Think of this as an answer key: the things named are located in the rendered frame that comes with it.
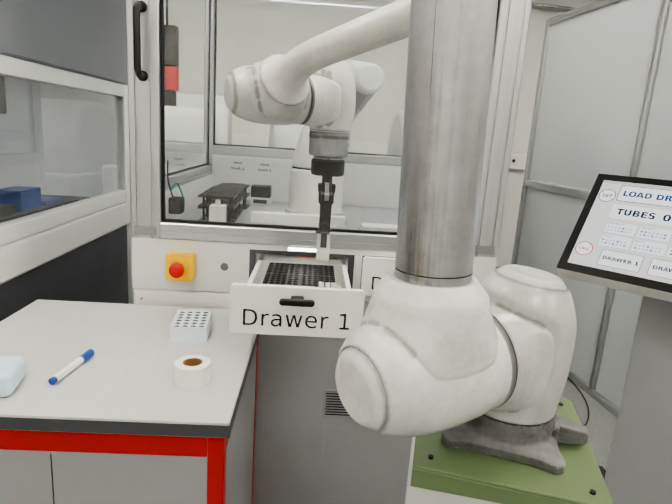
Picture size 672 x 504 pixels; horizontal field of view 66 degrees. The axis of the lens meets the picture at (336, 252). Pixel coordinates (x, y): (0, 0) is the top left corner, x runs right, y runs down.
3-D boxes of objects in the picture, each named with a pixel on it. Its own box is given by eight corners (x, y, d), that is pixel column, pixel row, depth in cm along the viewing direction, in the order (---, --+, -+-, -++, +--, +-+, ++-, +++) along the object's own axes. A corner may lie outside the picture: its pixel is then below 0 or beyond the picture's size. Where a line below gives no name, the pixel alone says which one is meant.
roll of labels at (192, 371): (210, 388, 100) (210, 369, 99) (172, 389, 99) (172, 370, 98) (211, 372, 107) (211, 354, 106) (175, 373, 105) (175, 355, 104)
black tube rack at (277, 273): (334, 314, 123) (336, 289, 122) (260, 311, 122) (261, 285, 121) (332, 287, 145) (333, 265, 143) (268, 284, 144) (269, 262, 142)
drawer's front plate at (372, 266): (462, 300, 147) (466, 263, 144) (360, 295, 145) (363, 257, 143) (460, 298, 149) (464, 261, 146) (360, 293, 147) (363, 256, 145)
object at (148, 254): (490, 306, 149) (497, 257, 146) (132, 287, 144) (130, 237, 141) (424, 240, 242) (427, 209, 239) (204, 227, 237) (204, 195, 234)
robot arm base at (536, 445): (594, 484, 74) (603, 452, 73) (439, 445, 80) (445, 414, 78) (574, 414, 91) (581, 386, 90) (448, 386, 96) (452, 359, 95)
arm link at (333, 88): (336, 131, 121) (286, 128, 114) (340, 61, 117) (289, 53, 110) (363, 133, 112) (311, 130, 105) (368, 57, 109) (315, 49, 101)
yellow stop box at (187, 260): (191, 282, 139) (191, 257, 138) (164, 281, 139) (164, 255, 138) (195, 277, 144) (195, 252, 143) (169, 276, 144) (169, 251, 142)
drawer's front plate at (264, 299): (361, 339, 114) (365, 291, 112) (229, 332, 113) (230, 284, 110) (360, 336, 116) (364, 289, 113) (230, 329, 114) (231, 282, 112)
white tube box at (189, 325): (206, 342, 121) (206, 327, 120) (169, 342, 120) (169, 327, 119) (211, 323, 133) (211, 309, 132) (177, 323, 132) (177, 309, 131)
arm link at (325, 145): (349, 132, 118) (347, 159, 120) (309, 130, 118) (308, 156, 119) (351, 133, 110) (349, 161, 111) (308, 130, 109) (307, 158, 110)
